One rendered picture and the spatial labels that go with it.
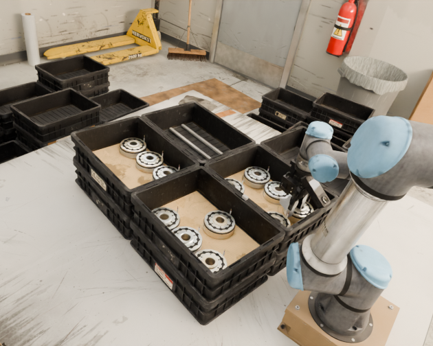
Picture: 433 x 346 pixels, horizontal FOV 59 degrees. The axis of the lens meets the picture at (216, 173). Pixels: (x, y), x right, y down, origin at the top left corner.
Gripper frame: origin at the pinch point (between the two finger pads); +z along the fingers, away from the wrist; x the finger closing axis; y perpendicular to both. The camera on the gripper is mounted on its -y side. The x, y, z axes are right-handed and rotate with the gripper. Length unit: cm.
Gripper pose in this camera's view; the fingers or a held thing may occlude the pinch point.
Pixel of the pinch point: (294, 213)
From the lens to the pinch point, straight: 138.3
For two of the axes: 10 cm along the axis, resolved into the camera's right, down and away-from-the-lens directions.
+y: -6.7, -5.5, 5.0
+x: -7.3, 3.5, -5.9
